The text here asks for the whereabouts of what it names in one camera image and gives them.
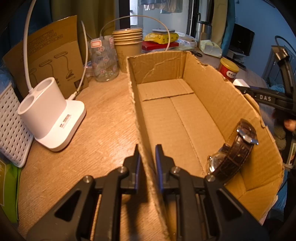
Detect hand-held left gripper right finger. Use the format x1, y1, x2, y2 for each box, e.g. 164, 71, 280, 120
155, 144, 270, 241

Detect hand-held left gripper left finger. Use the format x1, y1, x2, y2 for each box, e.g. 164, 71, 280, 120
26, 144, 142, 241

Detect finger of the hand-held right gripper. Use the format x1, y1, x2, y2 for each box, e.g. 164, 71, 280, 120
236, 86, 295, 112

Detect red can with yellow lid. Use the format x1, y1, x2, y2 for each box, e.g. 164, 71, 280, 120
217, 58, 240, 81

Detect brown cardboard box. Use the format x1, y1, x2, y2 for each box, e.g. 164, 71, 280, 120
126, 51, 284, 241

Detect brown leather strap wristwatch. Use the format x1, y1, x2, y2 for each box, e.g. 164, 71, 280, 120
206, 119, 259, 186

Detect person's right hand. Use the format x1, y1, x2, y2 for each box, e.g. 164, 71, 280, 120
284, 119, 296, 133

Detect grey ribbed panel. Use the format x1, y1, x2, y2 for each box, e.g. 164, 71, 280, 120
262, 49, 278, 81

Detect black monitor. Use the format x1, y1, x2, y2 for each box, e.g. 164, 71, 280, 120
229, 23, 255, 56

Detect light green tissue pack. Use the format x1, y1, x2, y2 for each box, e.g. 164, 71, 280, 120
199, 40, 223, 58

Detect stainless steel tumbler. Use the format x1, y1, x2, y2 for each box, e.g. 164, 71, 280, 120
195, 21, 212, 43

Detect white packet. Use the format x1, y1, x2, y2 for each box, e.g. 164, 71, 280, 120
178, 32, 198, 48

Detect white desk lamp base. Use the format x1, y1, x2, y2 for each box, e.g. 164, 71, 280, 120
18, 0, 87, 152

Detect glass jar with stickers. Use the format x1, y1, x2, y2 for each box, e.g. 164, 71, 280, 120
90, 36, 119, 82

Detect flat red box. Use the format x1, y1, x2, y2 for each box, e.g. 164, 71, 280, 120
141, 40, 179, 52

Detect yellow packet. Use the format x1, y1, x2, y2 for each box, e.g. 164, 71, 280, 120
144, 32, 179, 44

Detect grey kitchen scale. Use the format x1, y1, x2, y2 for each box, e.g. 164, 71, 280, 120
152, 28, 176, 35

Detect stack of brown paper cups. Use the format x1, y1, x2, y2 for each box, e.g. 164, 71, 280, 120
112, 28, 143, 73

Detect green packet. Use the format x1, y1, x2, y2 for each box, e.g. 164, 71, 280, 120
0, 159, 22, 224

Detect white perforated plastic basket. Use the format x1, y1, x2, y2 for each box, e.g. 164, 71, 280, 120
0, 87, 35, 168

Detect hanging clothes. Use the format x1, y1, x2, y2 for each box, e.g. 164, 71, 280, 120
140, 0, 183, 13

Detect flat printed cardboard packaging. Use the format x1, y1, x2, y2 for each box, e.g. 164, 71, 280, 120
2, 15, 89, 99

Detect olive green curtain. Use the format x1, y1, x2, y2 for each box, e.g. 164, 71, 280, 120
50, 0, 116, 40

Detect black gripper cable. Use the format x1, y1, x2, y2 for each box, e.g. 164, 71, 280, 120
275, 35, 296, 58

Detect beige arched cable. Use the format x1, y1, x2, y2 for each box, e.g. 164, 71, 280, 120
100, 16, 171, 52

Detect white lamp power cable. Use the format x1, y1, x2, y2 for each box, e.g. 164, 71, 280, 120
66, 20, 89, 100

